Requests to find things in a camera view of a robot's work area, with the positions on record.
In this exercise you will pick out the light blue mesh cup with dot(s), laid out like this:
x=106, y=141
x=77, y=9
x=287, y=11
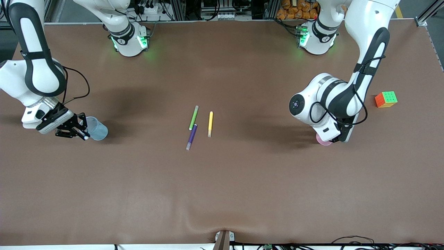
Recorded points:
x=100, y=132

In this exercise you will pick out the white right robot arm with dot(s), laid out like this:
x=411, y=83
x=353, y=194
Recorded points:
x=20, y=80

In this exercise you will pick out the colourful puzzle cube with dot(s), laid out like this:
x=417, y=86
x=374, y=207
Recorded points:
x=389, y=97

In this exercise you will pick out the yellow marker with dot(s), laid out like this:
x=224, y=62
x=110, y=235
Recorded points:
x=210, y=124

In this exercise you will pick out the aluminium frame post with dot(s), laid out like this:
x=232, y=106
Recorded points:
x=272, y=8
x=178, y=10

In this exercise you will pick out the green marker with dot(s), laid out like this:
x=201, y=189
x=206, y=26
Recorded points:
x=194, y=118

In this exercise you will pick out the white terminal block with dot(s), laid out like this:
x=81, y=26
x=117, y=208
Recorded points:
x=225, y=16

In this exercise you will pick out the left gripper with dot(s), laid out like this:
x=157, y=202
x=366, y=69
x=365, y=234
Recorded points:
x=344, y=134

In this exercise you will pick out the aluminium corner frame rail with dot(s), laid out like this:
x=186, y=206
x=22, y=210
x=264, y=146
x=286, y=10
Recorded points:
x=430, y=12

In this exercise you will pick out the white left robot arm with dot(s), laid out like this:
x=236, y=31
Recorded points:
x=364, y=21

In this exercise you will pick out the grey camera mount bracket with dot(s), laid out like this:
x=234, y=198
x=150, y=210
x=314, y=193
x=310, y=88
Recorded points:
x=222, y=243

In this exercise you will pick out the pink mesh cup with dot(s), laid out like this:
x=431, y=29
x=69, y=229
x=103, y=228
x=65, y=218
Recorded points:
x=324, y=143

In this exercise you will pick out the white power strip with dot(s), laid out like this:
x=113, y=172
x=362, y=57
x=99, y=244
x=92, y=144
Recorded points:
x=152, y=9

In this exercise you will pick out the orange snack bags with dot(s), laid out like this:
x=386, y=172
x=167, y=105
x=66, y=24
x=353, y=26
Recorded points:
x=291, y=14

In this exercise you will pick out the purple marker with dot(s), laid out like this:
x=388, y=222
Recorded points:
x=191, y=137

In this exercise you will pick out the white desk lamp stand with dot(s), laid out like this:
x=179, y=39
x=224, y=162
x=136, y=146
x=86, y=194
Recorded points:
x=29, y=121

